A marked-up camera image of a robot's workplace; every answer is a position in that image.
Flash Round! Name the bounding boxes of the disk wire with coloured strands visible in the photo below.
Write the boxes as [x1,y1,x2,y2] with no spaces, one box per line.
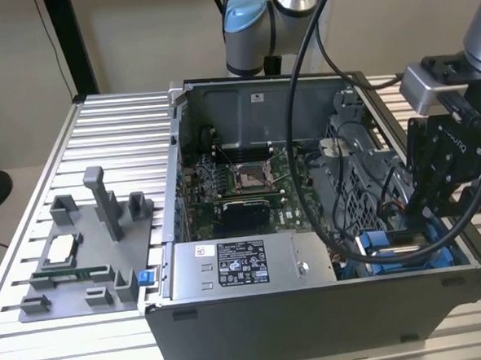
[382,199,412,221]

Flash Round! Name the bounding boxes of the blue case latch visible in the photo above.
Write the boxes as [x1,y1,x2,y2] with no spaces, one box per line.
[135,268,157,288]

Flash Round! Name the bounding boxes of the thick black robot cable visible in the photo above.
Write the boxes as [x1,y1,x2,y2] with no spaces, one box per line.
[276,0,481,268]

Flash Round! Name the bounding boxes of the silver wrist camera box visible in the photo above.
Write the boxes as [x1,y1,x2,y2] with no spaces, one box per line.
[398,59,473,118]

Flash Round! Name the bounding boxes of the locking lever wire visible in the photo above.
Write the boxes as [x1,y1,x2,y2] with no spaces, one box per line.
[213,140,241,169]

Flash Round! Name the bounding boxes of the CPU socket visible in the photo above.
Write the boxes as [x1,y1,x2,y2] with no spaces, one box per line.
[231,159,277,192]

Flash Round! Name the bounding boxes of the green RAM stick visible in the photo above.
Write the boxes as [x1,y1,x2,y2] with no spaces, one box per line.
[30,266,111,284]

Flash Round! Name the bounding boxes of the hard disk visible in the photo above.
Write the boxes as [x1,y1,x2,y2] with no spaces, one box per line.
[359,219,455,278]

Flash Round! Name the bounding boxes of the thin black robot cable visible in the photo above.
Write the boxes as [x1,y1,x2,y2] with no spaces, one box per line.
[316,0,405,94]

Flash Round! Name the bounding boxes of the silver CPU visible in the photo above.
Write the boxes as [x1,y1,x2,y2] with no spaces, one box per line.
[46,234,78,265]

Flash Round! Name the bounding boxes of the black graphics card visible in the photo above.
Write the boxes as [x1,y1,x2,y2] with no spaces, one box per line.
[213,197,274,238]

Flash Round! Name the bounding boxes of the grey open PC case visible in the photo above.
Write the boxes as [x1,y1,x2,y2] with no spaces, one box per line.
[122,61,481,360]

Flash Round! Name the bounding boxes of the disk bay with blue rails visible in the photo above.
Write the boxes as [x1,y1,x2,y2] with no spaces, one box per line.
[352,198,476,280]

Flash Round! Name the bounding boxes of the green motherboard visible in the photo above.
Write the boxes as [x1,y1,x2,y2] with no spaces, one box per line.
[175,138,339,244]

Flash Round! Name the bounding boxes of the thin black wall cable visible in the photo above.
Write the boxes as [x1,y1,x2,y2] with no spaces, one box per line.
[33,0,78,106]

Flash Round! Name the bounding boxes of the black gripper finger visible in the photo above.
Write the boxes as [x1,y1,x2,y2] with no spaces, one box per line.
[429,174,481,219]
[401,116,440,217]

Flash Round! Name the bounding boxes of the grey metal drive cage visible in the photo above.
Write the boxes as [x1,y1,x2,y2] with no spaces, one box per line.
[304,109,413,243]

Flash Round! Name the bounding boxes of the thin black wire in case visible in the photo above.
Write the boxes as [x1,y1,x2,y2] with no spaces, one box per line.
[328,119,370,241]

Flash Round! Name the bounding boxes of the RAM slot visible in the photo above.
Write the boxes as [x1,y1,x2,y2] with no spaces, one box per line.
[214,187,286,202]

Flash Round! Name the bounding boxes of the silver power supply unit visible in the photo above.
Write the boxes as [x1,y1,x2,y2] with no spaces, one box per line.
[165,229,339,296]

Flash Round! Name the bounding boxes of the black upright post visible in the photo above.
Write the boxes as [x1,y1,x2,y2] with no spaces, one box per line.
[43,0,99,99]

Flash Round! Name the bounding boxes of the grey parts rack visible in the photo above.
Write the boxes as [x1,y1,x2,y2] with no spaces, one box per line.
[9,161,165,325]

